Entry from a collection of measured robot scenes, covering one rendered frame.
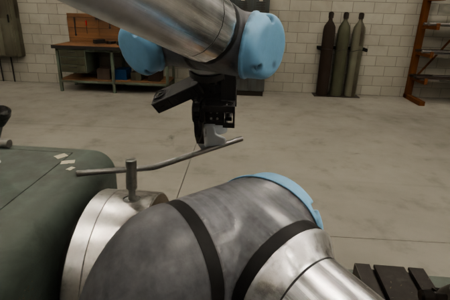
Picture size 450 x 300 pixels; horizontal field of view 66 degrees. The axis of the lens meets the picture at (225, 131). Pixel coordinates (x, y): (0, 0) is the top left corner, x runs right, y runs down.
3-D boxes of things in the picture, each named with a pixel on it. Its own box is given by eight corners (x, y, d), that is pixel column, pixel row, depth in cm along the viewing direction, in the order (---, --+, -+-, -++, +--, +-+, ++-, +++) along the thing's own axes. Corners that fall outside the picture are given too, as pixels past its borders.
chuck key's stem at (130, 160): (127, 215, 69) (125, 161, 66) (126, 209, 71) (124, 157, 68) (138, 213, 70) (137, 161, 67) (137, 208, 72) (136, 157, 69)
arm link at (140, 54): (162, 27, 39) (219, -4, 46) (104, 22, 46) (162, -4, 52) (179, 87, 44) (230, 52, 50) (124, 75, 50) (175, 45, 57)
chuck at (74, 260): (67, 388, 64) (49, 240, 55) (127, 274, 94) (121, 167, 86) (86, 390, 64) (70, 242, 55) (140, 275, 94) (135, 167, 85)
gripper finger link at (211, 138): (226, 161, 73) (225, 128, 67) (197, 159, 74) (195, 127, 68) (226, 151, 76) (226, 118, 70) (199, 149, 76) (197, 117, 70)
